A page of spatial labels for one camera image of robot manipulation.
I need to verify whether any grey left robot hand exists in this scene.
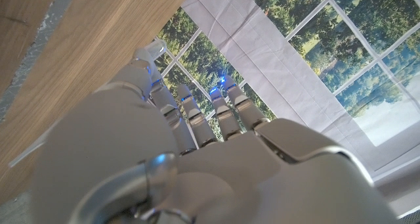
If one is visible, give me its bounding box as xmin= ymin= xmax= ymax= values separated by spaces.
xmin=31 ymin=48 xmax=400 ymax=224

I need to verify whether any printed window backdrop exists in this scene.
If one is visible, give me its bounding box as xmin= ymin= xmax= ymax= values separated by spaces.
xmin=154 ymin=0 xmax=420 ymax=185

